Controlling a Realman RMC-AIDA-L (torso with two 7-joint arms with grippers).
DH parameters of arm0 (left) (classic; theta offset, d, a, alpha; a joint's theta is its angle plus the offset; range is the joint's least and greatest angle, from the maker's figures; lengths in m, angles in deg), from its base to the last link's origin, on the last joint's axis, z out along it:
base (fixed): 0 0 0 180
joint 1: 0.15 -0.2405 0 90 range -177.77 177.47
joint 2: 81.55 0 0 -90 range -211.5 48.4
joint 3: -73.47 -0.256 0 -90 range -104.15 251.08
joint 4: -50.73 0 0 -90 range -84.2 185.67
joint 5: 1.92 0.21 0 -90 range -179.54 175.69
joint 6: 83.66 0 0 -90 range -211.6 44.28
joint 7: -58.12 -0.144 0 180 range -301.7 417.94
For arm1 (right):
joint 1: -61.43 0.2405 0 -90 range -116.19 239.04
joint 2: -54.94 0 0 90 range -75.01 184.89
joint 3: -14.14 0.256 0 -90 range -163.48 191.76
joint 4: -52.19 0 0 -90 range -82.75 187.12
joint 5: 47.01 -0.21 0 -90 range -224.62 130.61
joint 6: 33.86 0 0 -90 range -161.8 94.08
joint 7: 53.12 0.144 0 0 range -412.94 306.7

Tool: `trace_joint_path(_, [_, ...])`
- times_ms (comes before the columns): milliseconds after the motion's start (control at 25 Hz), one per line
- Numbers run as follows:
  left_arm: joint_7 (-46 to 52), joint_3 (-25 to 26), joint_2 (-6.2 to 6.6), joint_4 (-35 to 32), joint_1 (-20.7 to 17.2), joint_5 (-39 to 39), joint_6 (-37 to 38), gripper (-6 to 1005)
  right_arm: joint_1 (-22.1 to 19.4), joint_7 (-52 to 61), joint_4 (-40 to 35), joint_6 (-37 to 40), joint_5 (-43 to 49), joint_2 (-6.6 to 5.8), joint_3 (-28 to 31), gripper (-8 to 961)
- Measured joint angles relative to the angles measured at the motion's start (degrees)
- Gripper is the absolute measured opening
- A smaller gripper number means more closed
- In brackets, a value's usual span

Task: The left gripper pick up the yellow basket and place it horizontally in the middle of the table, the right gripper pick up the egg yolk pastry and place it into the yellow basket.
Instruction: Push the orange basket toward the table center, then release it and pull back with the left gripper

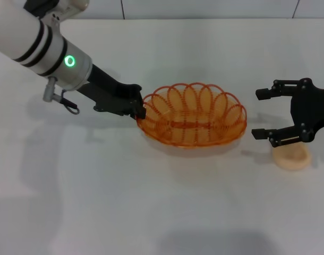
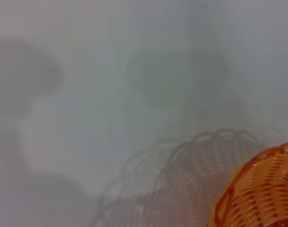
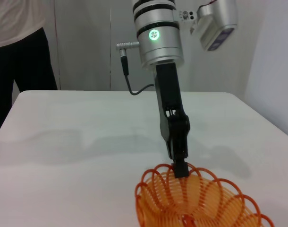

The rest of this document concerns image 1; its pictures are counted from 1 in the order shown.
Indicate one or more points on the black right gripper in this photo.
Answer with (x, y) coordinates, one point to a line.
(310, 106)

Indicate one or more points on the round beige bread bun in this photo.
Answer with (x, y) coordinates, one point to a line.
(292, 159)

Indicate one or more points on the orange woven plastic basket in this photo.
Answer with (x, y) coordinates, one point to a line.
(194, 125)

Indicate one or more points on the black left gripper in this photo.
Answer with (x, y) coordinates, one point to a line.
(109, 93)

